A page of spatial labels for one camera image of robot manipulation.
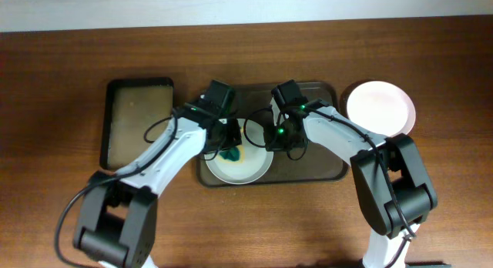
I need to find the small black water tray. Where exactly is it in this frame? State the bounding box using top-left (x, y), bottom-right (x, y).
top-left (99, 77), bottom-right (174, 170)

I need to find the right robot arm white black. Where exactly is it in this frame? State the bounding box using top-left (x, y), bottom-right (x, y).
top-left (264, 80), bottom-right (438, 267)

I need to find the pinkish white plate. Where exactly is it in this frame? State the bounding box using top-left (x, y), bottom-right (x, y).
top-left (345, 81), bottom-right (416, 137)

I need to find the light blue plate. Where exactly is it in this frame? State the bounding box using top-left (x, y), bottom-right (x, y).
top-left (206, 119), bottom-right (273, 185)

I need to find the green yellow sponge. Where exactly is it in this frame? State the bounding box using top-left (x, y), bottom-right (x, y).
top-left (219, 146), bottom-right (244, 162)

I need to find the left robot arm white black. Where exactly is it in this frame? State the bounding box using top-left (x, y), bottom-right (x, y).
top-left (72, 80), bottom-right (241, 267)

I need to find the large brown serving tray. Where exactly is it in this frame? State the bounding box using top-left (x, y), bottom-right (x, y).
top-left (196, 82), bottom-right (349, 188)

